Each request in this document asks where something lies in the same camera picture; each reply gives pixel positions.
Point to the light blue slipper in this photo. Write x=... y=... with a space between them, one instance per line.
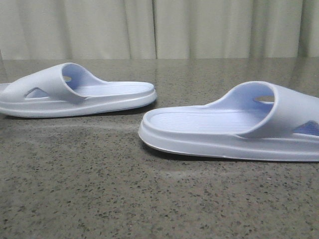
x=255 y=120
x=69 y=89

